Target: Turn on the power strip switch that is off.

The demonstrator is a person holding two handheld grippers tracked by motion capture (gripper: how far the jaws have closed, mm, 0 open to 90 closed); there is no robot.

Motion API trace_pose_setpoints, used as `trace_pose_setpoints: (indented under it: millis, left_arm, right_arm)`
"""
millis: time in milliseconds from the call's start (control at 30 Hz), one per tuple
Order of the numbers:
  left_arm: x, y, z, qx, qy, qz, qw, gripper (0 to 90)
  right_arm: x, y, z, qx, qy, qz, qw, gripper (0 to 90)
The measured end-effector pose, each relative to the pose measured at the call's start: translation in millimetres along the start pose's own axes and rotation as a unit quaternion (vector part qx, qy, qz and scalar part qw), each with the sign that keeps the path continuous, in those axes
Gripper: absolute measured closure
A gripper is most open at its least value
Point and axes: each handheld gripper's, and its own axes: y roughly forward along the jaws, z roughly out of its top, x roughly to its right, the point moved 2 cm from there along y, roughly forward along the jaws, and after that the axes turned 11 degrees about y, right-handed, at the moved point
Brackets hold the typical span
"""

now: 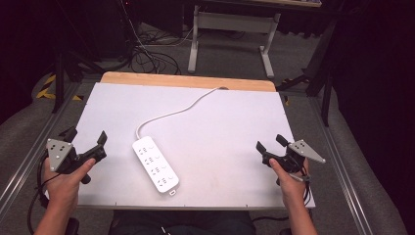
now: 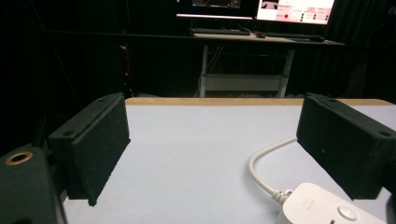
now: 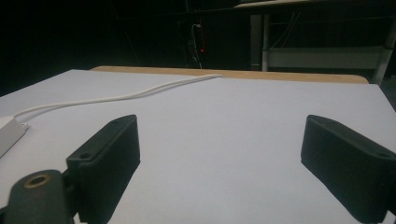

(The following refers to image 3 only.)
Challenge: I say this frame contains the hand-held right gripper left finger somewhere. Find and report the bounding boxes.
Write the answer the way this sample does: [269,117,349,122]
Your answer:
[65,114,141,224]

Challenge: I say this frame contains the white hanging cable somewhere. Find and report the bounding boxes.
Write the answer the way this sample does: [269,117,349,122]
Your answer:
[190,23,204,69]

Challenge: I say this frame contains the white metal desk frame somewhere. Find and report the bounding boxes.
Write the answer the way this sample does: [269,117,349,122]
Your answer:
[233,0,396,85]

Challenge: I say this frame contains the white power cable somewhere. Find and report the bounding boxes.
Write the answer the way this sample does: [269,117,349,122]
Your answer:
[12,73,224,119]

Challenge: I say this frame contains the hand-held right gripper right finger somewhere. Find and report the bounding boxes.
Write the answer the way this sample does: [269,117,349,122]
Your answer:
[300,114,396,224]

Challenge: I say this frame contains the white power strip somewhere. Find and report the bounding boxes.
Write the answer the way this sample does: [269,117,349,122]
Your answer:
[0,115,30,159]

